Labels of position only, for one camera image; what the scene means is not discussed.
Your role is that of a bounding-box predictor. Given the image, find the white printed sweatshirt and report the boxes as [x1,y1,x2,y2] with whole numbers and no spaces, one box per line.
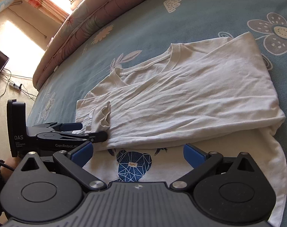
[76,32,287,226]

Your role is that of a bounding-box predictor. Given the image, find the person's left hand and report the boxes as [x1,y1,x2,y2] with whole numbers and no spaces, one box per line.
[0,157,21,181]

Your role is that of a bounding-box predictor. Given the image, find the white power strip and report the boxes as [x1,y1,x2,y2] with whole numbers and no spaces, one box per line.
[9,82,22,91]

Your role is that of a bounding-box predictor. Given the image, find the pink floral folded quilt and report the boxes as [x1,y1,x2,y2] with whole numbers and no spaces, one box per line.
[32,0,189,90]

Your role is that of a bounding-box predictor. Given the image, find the orange patterned curtain left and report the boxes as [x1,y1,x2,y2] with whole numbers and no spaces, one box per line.
[3,0,71,25]

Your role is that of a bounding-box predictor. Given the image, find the blue floral bed sheet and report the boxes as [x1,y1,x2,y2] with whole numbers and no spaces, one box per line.
[27,0,287,226]

